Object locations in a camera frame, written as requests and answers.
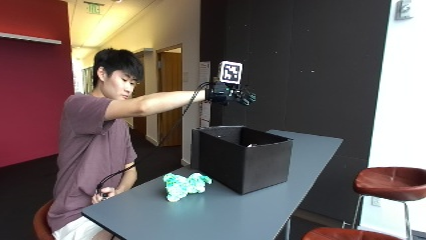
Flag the black glove cable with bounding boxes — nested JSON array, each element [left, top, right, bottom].
[[95, 81, 214, 200]]

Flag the white cube with black markers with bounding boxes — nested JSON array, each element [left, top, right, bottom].
[[218, 60, 246, 85]]

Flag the brown stool under the person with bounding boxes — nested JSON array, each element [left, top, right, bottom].
[[33, 198, 58, 240]]

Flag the the person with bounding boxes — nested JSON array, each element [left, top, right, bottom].
[[46, 48, 210, 240]]

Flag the wooden door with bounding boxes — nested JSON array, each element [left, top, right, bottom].
[[158, 51, 184, 148]]

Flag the green and white soft toy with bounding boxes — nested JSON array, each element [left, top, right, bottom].
[[162, 171, 215, 203]]

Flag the black fabric storage box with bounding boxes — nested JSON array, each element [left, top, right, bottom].
[[190, 125, 295, 196]]

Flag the metal table leg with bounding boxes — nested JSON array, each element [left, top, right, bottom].
[[283, 218, 293, 240]]

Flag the brown leather stool, metal legs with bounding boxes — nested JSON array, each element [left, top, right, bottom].
[[341, 166, 426, 240]]

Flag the green exit sign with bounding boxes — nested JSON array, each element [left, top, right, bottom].
[[83, 1, 107, 15]]

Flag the white papers on wall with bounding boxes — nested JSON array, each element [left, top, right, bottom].
[[198, 60, 214, 130]]

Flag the grey wall fixture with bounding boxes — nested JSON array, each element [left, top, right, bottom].
[[395, 0, 415, 21]]

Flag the white wall shelf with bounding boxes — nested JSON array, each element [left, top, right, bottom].
[[0, 31, 63, 46]]

